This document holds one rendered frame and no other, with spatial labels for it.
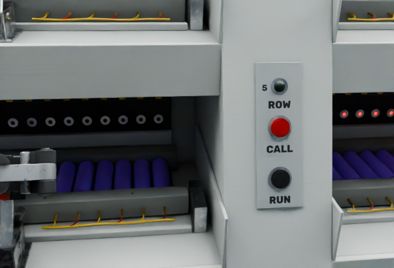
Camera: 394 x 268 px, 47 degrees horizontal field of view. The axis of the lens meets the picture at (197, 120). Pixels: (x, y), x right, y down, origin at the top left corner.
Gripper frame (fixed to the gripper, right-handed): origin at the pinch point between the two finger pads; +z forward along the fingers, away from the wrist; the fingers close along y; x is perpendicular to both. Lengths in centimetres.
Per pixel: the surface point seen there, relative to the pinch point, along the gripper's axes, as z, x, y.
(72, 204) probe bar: 4.6, -3.1, 4.7
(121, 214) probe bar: 4.2, -4.2, 9.2
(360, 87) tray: -2.4, 6.3, 30.6
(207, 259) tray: 0.0, -8.0, 16.7
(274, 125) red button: -3.8, 3.0, 22.2
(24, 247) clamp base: 2.3, -6.4, 0.9
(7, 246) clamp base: -0.2, -5.9, 0.1
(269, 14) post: -4.8, 12.1, 22.1
